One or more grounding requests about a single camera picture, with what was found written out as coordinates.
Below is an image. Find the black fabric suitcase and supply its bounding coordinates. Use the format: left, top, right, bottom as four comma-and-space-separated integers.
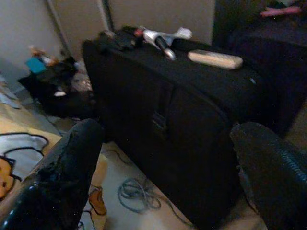
81, 35, 305, 228

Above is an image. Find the dark bulky furniture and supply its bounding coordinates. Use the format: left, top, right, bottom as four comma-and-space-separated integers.
212, 0, 307, 101

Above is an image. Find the silver black hair dryer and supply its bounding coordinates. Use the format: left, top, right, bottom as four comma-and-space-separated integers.
141, 26, 192, 60

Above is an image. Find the teal box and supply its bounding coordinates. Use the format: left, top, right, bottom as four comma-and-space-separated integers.
24, 58, 47, 72

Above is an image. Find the blue coiled cable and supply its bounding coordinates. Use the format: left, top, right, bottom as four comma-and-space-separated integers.
117, 178, 164, 214

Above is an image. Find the small orange brown toy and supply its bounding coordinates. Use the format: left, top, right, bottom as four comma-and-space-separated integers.
28, 45, 59, 67

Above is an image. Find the pink item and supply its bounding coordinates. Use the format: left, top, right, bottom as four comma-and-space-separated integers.
260, 6, 303, 18

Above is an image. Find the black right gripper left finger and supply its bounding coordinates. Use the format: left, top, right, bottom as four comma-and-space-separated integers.
0, 118, 106, 230

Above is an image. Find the thin black floor cable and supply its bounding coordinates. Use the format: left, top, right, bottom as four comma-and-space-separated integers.
105, 148, 195, 227

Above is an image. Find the black clothes pile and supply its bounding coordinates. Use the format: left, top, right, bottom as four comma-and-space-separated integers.
18, 56, 96, 119

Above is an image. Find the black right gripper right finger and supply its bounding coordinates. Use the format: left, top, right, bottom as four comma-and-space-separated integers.
229, 121, 307, 230

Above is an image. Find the black pouch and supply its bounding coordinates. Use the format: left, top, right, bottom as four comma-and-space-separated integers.
98, 26, 144, 52

